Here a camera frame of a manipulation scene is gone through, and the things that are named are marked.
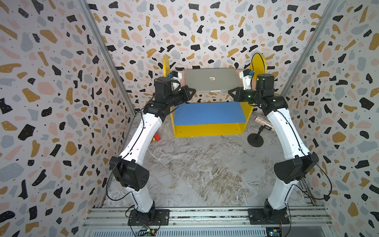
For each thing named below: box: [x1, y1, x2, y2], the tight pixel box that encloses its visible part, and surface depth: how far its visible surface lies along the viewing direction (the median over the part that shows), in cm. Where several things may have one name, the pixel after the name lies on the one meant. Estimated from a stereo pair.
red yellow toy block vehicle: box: [151, 132, 162, 142], surface depth 106 cm
